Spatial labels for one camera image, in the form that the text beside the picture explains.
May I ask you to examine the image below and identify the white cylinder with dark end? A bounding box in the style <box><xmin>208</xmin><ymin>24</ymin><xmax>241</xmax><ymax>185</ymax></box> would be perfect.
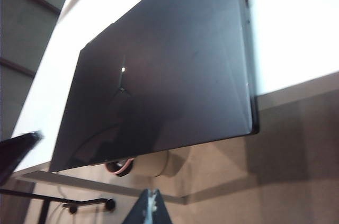
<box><xmin>104</xmin><ymin>149</ymin><xmax>192</xmax><ymax>180</ymax></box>

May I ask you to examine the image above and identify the dark grey laptop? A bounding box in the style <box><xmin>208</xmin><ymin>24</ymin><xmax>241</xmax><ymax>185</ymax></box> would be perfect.
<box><xmin>49</xmin><ymin>0</ymin><xmax>260</xmax><ymax>174</ymax></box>

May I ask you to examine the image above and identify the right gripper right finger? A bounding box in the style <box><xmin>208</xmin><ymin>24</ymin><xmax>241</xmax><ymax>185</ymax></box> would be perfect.
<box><xmin>122</xmin><ymin>189</ymin><xmax>170</xmax><ymax>224</ymax></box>

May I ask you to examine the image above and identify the black wheeled stand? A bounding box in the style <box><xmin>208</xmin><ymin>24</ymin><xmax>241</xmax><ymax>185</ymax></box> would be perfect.
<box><xmin>0</xmin><ymin>186</ymin><xmax>117</xmax><ymax>224</ymax></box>

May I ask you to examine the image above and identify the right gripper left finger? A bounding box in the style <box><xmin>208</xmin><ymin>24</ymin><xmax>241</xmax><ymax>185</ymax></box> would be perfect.
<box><xmin>0</xmin><ymin>130</ymin><xmax>43</xmax><ymax>186</ymax></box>

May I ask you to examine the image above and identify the dark glass partition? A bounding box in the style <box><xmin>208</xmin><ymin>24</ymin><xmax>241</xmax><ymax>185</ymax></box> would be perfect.
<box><xmin>0</xmin><ymin>0</ymin><xmax>62</xmax><ymax>140</ymax></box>

